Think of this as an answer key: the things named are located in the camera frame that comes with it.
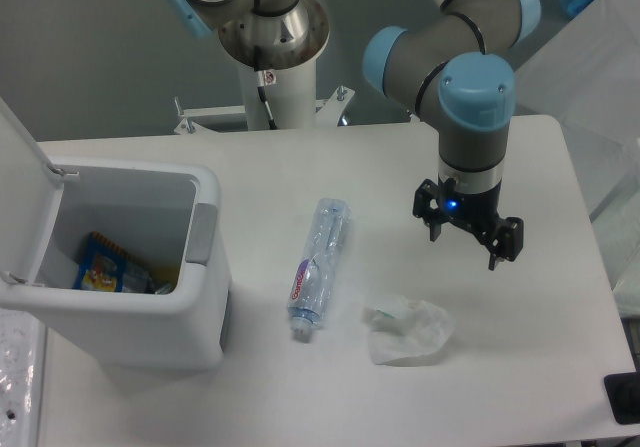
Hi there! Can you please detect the translucent plastic box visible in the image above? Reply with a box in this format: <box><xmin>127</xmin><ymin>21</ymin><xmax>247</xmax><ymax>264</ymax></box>
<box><xmin>517</xmin><ymin>0</ymin><xmax>639</xmax><ymax>294</ymax></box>

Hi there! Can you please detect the white paper tissue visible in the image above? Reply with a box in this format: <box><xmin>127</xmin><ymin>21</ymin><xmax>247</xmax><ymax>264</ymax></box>
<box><xmin>362</xmin><ymin>296</ymin><xmax>455</xmax><ymax>367</ymax></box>

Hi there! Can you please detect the black device at table edge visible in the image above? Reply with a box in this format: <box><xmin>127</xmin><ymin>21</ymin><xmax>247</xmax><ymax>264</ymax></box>
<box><xmin>604</xmin><ymin>372</ymin><xmax>639</xmax><ymax>425</ymax></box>

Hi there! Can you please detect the white trash can lid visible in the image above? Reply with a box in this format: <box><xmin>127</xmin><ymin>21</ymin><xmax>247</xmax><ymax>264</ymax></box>
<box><xmin>1</xmin><ymin>103</ymin><xmax>79</xmax><ymax>285</ymax></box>

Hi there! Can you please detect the white trash can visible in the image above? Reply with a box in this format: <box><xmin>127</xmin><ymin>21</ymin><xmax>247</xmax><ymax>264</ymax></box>
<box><xmin>1</xmin><ymin>158</ymin><xmax>231</xmax><ymax>370</ymax></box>

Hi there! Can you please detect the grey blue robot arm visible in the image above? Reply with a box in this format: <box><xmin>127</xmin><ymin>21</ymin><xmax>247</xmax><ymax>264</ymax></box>
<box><xmin>168</xmin><ymin>0</ymin><xmax>541</xmax><ymax>263</ymax></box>

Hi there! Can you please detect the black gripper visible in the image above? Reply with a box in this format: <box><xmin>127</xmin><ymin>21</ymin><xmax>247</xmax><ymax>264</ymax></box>
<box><xmin>412</xmin><ymin>179</ymin><xmax>524</xmax><ymax>271</ymax></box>

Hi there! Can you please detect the crushed clear plastic bottle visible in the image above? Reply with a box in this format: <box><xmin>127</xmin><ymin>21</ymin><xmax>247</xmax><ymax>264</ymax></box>
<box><xmin>286</xmin><ymin>198</ymin><xmax>351</xmax><ymax>342</ymax></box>

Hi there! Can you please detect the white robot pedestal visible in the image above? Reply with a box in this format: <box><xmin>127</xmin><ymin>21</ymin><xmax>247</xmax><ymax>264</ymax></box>
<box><xmin>174</xmin><ymin>59</ymin><xmax>355</xmax><ymax>135</ymax></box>

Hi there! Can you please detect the blue snack wrapper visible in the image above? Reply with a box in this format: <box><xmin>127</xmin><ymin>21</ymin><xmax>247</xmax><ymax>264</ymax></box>
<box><xmin>72</xmin><ymin>231</ymin><xmax>130</xmax><ymax>293</ymax></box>

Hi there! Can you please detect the silver foil trash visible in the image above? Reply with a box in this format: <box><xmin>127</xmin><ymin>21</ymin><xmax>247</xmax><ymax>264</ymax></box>
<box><xmin>122</xmin><ymin>261</ymin><xmax>175</xmax><ymax>295</ymax></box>

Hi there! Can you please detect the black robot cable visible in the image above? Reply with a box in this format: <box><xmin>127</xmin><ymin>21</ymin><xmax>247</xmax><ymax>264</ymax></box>
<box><xmin>253</xmin><ymin>46</ymin><xmax>279</xmax><ymax>131</ymax></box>

